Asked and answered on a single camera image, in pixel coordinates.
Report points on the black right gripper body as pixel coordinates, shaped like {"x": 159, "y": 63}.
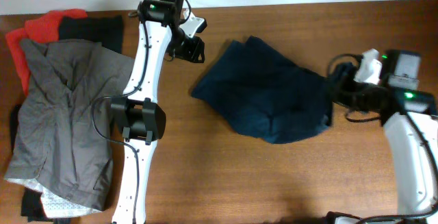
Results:
{"x": 350, "y": 92}

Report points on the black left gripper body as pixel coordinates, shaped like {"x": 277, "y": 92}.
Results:
{"x": 184, "y": 46}

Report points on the navy blue shorts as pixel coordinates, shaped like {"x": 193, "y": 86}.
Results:
{"x": 262, "y": 94}

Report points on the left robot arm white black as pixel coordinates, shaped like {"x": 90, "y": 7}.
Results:
{"x": 165, "y": 28}

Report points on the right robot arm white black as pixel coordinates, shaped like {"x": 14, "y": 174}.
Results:
{"x": 387, "y": 85}

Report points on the black garment top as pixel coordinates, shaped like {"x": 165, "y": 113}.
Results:
{"x": 108, "y": 31}

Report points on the black garment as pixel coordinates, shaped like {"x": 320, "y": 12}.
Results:
{"x": 108, "y": 31}
{"x": 31, "y": 207}

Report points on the red garment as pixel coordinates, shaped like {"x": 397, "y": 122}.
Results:
{"x": 41, "y": 30}

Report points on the grey shorts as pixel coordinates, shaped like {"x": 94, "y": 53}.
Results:
{"x": 62, "y": 134}

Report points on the white mesh garment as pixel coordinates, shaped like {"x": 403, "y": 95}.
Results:
{"x": 53, "y": 205}

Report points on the black garment bottom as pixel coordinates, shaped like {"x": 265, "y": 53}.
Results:
{"x": 31, "y": 207}

